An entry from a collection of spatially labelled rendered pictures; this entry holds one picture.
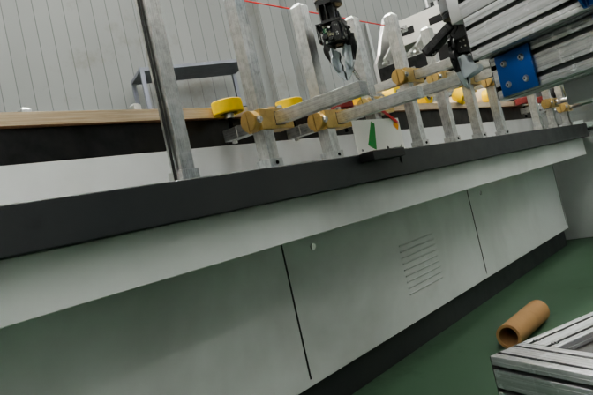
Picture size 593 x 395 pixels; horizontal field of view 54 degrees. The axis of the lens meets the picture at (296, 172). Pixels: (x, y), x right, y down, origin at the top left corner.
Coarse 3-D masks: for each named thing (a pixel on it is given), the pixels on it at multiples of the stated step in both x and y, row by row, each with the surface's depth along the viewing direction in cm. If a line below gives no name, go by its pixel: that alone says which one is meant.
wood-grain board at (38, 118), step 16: (0, 112) 111; (16, 112) 114; (32, 112) 116; (48, 112) 119; (64, 112) 121; (80, 112) 124; (96, 112) 127; (112, 112) 130; (128, 112) 133; (144, 112) 136; (192, 112) 147; (208, 112) 151; (0, 128) 112; (16, 128) 115
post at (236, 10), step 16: (224, 0) 140; (240, 0) 140; (240, 16) 138; (240, 32) 138; (240, 48) 138; (240, 64) 139; (256, 64) 139; (256, 80) 138; (256, 96) 137; (256, 144) 138; (272, 144) 138
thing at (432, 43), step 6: (450, 24) 161; (444, 30) 162; (450, 30) 161; (438, 36) 164; (444, 36) 162; (432, 42) 165; (438, 42) 164; (444, 42) 166; (426, 48) 166; (432, 48) 165; (438, 48) 167; (426, 54) 166; (432, 54) 167
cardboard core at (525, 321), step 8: (528, 304) 207; (536, 304) 206; (544, 304) 208; (520, 312) 198; (528, 312) 198; (536, 312) 200; (544, 312) 204; (512, 320) 191; (520, 320) 191; (528, 320) 193; (536, 320) 197; (544, 320) 204; (504, 328) 193; (512, 328) 186; (520, 328) 187; (528, 328) 191; (536, 328) 197; (496, 336) 190; (504, 336) 192; (512, 336) 195; (520, 336) 185; (528, 336) 191; (504, 344) 189; (512, 344) 189
